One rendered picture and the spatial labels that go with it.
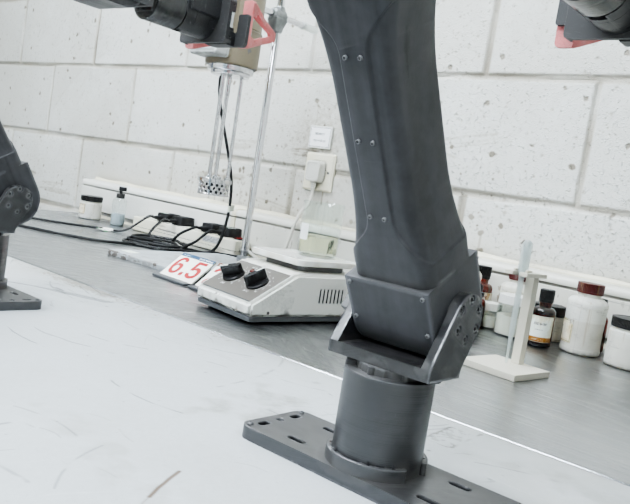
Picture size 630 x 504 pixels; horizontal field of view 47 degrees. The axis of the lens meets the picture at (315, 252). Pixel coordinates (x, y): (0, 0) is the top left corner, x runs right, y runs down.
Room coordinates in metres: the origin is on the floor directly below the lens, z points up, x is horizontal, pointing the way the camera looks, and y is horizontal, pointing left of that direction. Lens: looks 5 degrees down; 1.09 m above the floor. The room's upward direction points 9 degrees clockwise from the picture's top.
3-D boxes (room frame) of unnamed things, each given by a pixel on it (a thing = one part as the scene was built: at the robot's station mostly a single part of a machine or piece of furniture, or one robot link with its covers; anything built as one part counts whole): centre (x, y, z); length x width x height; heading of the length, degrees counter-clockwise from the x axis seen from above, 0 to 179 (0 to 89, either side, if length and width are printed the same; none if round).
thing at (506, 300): (1.18, -0.33, 0.93); 0.06 x 0.06 x 0.07
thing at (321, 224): (1.07, 0.00, 1.03); 0.07 x 0.06 x 0.08; 170
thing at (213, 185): (1.45, 0.22, 1.17); 0.07 x 0.07 x 0.25
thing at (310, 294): (1.05, 0.03, 0.94); 0.22 x 0.13 x 0.08; 132
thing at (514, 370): (0.90, -0.25, 0.96); 0.08 x 0.08 x 0.13; 43
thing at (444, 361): (0.50, -0.07, 1.00); 0.09 x 0.06 x 0.06; 50
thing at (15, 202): (0.88, 0.40, 1.00); 0.09 x 0.06 x 0.06; 50
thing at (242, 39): (1.11, 0.15, 1.30); 0.09 x 0.07 x 0.07; 140
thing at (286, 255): (1.07, 0.01, 0.98); 0.12 x 0.12 x 0.01; 42
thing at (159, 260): (1.44, 0.22, 0.91); 0.30 x 0.20 x 0.01; 140
